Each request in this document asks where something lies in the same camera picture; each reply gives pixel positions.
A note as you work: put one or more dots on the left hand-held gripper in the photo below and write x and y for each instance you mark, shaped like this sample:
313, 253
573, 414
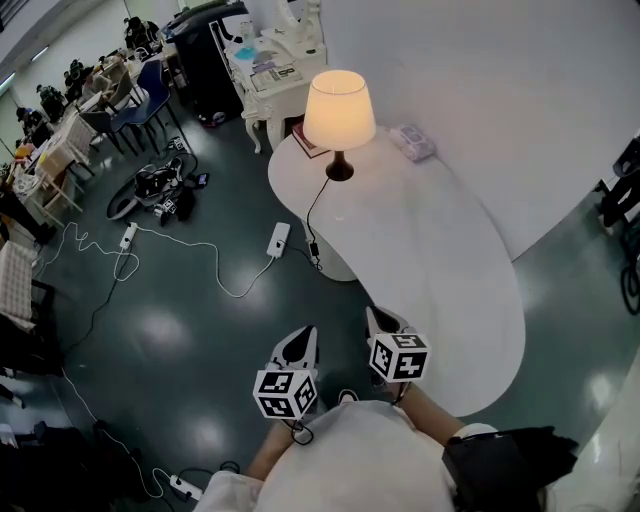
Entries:
285, 392

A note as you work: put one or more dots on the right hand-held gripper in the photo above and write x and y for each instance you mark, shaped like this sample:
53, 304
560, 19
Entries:
400, 357

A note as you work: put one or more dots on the table lamp with cream shade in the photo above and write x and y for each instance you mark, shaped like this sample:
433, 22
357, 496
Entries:
340, 110

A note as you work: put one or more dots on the person's right forearm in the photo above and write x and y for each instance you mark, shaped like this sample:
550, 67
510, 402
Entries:
435, 415

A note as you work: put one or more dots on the person's left forearm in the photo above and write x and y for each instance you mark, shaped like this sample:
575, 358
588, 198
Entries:
272, 450

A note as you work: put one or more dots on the person's right shoe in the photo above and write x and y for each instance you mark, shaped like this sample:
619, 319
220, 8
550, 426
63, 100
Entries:
378, 387

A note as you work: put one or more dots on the person's shoe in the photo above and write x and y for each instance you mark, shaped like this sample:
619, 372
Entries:
378, 387
348, 396

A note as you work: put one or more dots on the person's left shoe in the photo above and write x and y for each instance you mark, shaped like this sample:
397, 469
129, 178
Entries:
348, 396

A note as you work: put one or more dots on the white power strip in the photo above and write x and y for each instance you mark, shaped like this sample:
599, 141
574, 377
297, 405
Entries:
279, 237
128, 235
185, 487

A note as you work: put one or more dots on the black cloth bag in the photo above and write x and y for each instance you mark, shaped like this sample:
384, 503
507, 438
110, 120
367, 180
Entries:
505, 465

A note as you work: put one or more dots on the purple white tissue pack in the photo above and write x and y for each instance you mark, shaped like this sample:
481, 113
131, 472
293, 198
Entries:
412, 142

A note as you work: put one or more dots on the blue screen handheld device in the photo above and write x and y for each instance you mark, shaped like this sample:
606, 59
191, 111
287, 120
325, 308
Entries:
202, 179

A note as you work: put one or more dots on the dark red book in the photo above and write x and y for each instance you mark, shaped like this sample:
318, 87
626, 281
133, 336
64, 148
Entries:
302, 140

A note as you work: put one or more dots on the black equipment backpack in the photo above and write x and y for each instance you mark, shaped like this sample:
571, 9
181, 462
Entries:
155, 182

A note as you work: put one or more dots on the grey curved hoop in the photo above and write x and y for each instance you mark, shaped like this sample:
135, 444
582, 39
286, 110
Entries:
116, 212

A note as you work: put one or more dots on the white ornate vanity table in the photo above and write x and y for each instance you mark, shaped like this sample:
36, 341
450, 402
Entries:
265, 107

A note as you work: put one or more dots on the printed white box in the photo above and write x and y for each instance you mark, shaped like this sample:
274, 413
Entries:
277, 77

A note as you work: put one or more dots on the checkered seat cushion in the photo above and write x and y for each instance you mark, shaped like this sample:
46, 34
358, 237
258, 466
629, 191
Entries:
17, 280

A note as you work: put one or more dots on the black tall machine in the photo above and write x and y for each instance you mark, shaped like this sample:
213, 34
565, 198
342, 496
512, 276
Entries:
210, 65

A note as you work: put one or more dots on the blue bowl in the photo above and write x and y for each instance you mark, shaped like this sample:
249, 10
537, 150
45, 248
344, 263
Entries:
246, 55

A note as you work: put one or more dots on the grey chair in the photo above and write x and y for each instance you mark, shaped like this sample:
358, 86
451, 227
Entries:
100, 122

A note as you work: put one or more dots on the blue chair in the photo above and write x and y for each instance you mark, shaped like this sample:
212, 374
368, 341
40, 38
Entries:
150, 82

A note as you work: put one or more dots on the white oval vanity mirror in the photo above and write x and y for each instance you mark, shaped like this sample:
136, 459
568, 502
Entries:
305, 25

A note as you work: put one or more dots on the wooden table with white cloth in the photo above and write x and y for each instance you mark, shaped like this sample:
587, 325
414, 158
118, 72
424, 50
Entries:
55, 150

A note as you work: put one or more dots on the clear bottle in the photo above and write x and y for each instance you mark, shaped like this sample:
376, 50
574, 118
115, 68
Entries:
246, 35

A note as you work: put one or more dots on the white cylindrical table pedestal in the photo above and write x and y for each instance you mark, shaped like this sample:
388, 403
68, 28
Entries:
335, 265

